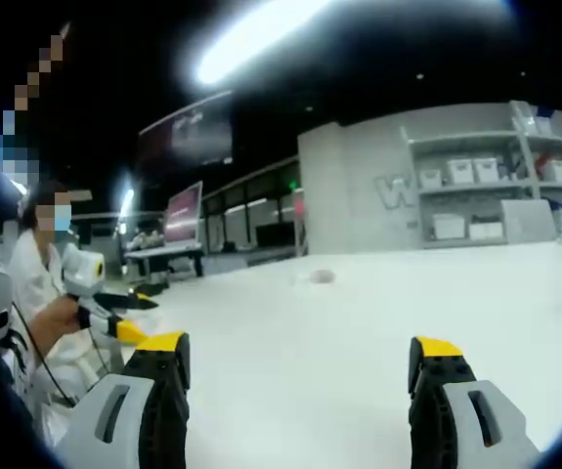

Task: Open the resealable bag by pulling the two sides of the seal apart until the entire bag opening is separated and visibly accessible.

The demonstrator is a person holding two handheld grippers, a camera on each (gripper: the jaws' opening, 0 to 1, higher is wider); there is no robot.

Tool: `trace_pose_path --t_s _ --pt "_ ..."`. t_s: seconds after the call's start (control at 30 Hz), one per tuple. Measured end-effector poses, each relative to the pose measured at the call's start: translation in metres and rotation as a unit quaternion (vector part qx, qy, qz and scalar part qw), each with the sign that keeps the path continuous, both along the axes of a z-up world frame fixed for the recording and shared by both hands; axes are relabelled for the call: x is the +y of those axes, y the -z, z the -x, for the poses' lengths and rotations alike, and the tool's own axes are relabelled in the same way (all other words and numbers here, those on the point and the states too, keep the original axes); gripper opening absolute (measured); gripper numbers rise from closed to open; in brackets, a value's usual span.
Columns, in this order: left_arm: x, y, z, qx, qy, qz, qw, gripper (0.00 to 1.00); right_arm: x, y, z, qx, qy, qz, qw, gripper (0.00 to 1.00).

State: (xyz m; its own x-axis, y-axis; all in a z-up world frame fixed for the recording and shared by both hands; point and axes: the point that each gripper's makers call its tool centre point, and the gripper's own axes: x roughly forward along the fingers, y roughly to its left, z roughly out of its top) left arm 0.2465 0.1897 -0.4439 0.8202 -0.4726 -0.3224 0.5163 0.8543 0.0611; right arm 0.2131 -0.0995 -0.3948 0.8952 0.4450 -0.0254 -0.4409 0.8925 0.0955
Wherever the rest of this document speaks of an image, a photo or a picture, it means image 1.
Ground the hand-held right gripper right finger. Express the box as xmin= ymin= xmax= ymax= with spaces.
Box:
xmin=406 ymin=335 xmax=541 ymax=469

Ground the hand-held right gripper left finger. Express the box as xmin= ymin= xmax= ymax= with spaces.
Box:
xmin=54 ymin=330 xmax=193 ymax=469

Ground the person's left hand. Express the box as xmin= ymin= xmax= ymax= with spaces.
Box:
xmin=40 ymin=296 xmax=86 ymax=341

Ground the grey table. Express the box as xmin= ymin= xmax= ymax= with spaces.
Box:
xmin=123 ymin=242 xmax=207 ymax=287

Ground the small tube light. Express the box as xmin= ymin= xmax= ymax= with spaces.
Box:
xmin=117 ymin=188 xmax=138 ymax=222

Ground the large display screen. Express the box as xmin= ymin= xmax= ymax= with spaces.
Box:
xmin=162 ymin=180 xmax=205 ymax=246

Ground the dark hanging screen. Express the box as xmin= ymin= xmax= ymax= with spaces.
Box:
xmin=137 ymin=90 xmax=236 ymax=168

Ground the grey cabinet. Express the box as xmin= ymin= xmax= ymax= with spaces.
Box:
xmin=499 ymin=198 xmax=558 ymax=244

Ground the grey shelf with white boxes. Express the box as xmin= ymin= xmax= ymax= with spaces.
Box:
xmin=416 ymin=102 xmax=562 ymax=241

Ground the long ceiling light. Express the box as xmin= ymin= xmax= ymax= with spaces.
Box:
xmin=195 ymin=0 xmax=340 ymax=87

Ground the black device cable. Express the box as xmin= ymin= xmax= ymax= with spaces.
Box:
xmin=10 ymin=300 xmax=76 ymax=407

